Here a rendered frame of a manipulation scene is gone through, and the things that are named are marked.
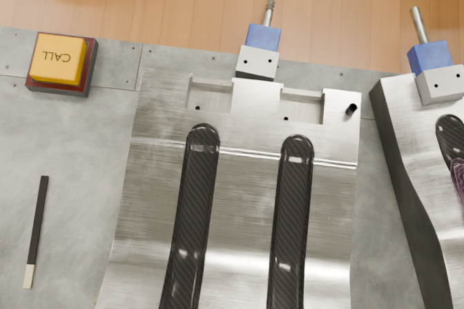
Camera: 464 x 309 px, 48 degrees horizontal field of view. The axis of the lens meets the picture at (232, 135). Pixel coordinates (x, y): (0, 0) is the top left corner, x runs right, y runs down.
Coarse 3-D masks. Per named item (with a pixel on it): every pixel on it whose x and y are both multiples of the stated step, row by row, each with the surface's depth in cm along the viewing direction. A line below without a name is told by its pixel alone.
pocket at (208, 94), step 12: (192, 84) 63; (204, 84) 63; (216, 84) 62; (228, 84) 62; (192, 96) 63; (204, 96) 63; (216, 96) 63; (228, 96) 63; (192, 108) 63; (204, 108) 63; (216, 108) 63; (228, 108) 63
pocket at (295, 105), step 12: (288, 96) 63; (300, 96) 63; (312, 96) 62; (324, 96) 61; (288, 108) 63; (300, 108) 63; (312, 108) 63; (324, 108) 60; (288, 120) 63; (300, 120) 63; (312, 120) 63
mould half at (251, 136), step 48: (144, 96) 60; (240, 96) 60; (336, 96) 61; (144, 144) 59; (240, 144) 59; (336, 144) 59; (144, 192) 58; (240, 192) 58; (336, 192) 58; (144, 240) 57; (240, 240) 57; (336, 240) 57; (144, 288) 54; (240, 288) 54; (336, 288) 55
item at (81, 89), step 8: (40, 32) 70; (88, 40) 69; (88, 48) 69; (32, 56) 69; (88, 56) 69; (88, 64) 68; (56, 88) 68; (64, 88) 68; (72, 88) 68; (80, 88) 68
